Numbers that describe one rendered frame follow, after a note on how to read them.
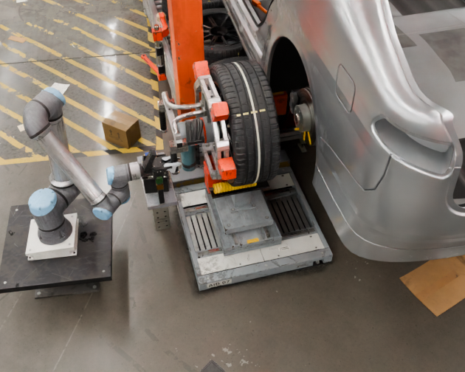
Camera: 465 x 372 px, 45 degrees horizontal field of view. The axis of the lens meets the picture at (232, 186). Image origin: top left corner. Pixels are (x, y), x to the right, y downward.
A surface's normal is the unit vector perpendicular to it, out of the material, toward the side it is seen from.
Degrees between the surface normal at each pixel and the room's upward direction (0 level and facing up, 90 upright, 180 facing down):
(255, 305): 0
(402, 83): 19
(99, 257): 0
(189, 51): 90
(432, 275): 1
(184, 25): 90
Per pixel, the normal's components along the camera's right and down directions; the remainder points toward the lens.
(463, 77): 0.10, -0.38
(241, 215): 0.00, -0.69
